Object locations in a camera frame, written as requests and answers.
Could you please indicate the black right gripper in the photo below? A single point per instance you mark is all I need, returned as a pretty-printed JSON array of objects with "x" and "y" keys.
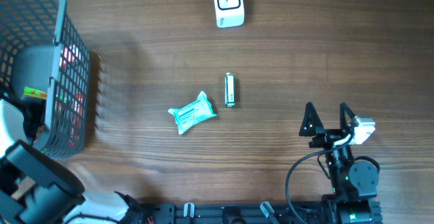
[{"x": 317, "y": 127}]

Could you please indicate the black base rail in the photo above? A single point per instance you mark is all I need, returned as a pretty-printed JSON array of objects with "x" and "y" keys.
[{"x": 266, "y": 212}]

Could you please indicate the green white gum pack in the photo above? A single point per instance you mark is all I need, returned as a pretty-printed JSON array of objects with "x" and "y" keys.
[{"x": 230, "y": 100}]

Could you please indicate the grey plastic shopping basket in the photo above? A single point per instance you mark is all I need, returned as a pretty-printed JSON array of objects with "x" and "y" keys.
[{"x": 41, "y": 50}]

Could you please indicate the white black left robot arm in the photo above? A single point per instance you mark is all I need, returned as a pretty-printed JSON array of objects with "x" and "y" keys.
[{"x": 36, "y": 189}]

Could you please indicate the green candy bag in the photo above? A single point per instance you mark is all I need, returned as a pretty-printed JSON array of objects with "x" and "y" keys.
[{"x": 34, "y": 93}]

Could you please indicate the white barcode scanner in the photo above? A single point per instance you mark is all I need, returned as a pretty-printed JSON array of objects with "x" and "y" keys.
[{"x": 229, "y": 13}]

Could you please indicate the teal tissue pack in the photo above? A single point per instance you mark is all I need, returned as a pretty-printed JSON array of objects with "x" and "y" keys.
[{"x": 193, "y": 113}]

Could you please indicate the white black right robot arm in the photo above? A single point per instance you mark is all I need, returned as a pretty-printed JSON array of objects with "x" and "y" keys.
[{"x": 354, "y": 179}]

